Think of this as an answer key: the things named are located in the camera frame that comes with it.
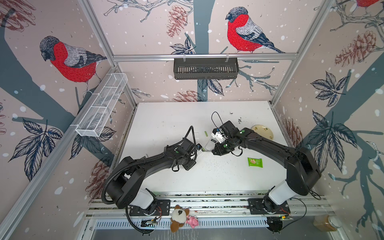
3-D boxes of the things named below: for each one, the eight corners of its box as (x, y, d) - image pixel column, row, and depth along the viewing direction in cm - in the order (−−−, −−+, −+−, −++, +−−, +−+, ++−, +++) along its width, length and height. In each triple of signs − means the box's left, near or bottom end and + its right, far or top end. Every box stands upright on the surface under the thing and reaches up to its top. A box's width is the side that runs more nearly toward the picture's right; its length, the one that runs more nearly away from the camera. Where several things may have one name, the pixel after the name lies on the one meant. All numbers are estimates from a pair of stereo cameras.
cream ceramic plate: (250, 129, 108) (251, 127, 105) (254, 123, 111) (255, 121, 109) (271, 140, 101) (273, 138, 99) (275, 134, 105) (276, 131, 102)
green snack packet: (248, 166, 91) (250, 163, 88) (247, 159, 93) (249, 157, 91) (261, 167, 90) (263, 165, 88) (260, 161, 93) (262, 158, 90)
